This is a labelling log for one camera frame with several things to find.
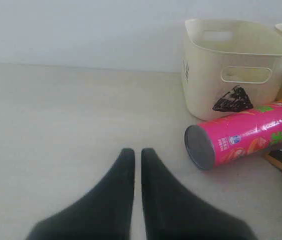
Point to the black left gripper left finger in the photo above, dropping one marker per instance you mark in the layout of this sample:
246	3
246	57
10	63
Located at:
104	213

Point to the pink chips can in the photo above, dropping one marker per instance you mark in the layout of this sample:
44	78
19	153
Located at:
220	141

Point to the cream bin triangle mark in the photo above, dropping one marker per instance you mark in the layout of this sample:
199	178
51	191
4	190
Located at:
229	66

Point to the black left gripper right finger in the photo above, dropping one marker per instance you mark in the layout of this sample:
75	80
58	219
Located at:
172	212

